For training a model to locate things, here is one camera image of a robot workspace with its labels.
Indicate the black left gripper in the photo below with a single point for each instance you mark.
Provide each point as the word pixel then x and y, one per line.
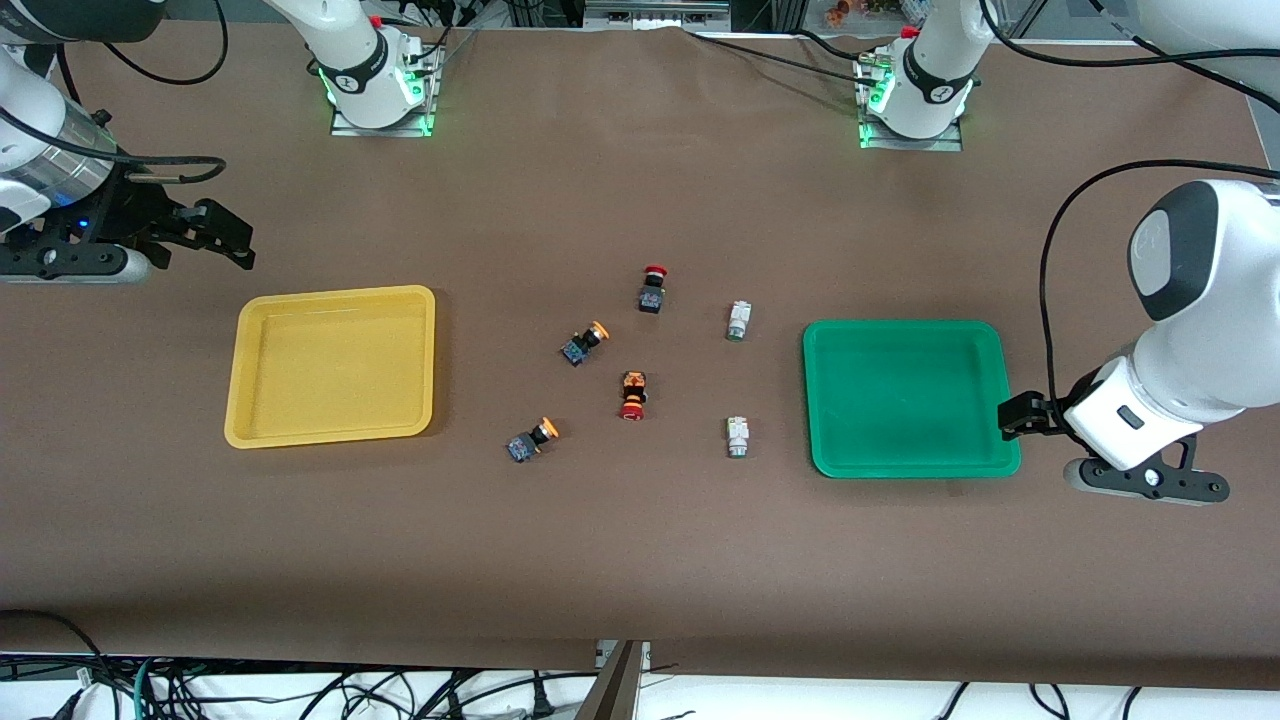
pixel 1036 413

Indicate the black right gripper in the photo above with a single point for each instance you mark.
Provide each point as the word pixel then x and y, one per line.
pixel 143 216

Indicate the green push button white body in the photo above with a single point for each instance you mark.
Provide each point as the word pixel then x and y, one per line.
pixel 739 318
pixel 738 435

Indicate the yellow push button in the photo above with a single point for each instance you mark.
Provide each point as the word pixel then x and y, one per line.
pixel 525 446
pixel 578 350

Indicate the green plastic tray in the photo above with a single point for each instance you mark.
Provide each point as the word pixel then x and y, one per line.
pixel 910 400

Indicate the yellow plastic tray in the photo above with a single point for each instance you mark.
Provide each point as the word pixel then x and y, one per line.
pixel 330 370

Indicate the red button black body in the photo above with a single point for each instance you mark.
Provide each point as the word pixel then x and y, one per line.
pixel 652 297

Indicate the red button orange body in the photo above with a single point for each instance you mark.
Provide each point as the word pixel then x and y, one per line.
pixel 633 392

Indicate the brown table cover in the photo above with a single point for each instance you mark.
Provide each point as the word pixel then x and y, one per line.
pixel 640 560

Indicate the grey network device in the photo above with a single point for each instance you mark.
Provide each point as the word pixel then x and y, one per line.
pixel 655 12

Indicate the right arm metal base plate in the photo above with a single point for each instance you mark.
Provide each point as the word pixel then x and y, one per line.
pixel 345 128

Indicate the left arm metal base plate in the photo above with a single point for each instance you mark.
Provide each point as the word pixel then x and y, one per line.
pixel 950 145

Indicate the aluminium frame post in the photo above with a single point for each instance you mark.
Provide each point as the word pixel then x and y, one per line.
pixel 615 685

